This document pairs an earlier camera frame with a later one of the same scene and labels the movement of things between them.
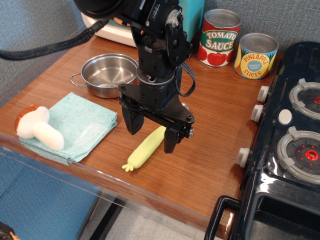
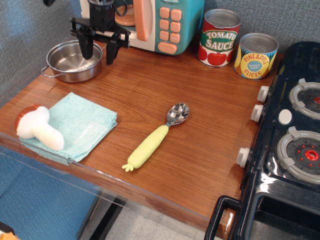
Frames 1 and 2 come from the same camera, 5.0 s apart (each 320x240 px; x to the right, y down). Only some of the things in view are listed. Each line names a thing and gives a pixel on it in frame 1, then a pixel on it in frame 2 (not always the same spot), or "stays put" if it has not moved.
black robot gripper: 157,97 -> 102,22
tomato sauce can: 219,37 stays put
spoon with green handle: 145,148 stays put
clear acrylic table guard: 45,196 stays put
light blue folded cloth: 81,122 stays put
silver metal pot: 105,73 -> 66,58
